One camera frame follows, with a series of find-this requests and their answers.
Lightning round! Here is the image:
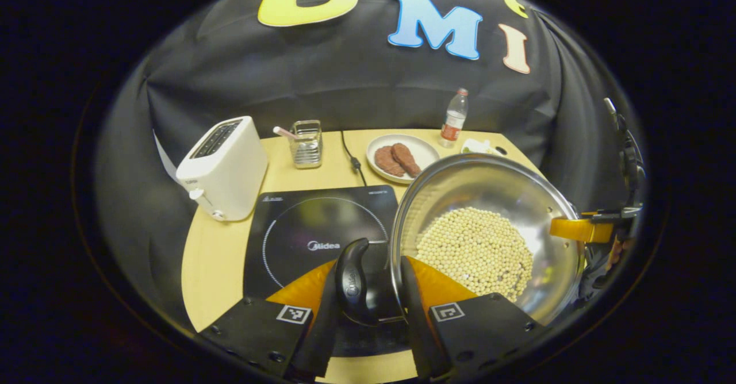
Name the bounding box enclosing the white toaster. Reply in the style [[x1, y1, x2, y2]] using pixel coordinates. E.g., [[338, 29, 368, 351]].
[[175, 116, 269, 222]]

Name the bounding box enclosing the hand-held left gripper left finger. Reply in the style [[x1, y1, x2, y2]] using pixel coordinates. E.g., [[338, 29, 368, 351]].
[[198, 258, 340, 380]]

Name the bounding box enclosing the round white plate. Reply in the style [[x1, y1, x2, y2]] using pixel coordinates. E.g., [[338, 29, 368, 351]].
[[366, 134, 440, 185]]

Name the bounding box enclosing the metal wire holder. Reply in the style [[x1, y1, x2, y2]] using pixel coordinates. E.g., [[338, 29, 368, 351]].
[[289, 120, 323, 169]]

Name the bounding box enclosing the clear plastic water bottle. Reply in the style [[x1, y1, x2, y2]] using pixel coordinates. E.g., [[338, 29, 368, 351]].
[[440, 88, 469, 148]]

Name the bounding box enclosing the large soybean pile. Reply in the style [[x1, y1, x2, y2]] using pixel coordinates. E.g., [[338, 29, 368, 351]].
[[415, 206, 534, 303]]

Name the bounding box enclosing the white divided dish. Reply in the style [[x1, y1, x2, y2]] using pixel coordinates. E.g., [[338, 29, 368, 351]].
[[460, 138, 507, 156]]

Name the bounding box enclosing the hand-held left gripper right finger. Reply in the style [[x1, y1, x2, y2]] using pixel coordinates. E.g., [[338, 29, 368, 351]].
[[400, 256, 541, 380]]

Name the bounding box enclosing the black induction cooktop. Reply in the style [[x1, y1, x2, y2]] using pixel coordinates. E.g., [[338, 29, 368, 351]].
[[243, 185, 412, 357]]

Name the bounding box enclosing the stainless steel pot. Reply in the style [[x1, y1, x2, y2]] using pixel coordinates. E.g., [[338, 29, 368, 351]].
[[335, 153, 584, 327]]

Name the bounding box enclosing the black power cable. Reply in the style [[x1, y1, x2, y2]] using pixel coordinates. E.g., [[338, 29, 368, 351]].
[[340, 130, 369, 187]]

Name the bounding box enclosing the brown meat patty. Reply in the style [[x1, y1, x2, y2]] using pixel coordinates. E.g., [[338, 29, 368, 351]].
[[392, 143, 421, 178], [374, 145, 406, 178]]

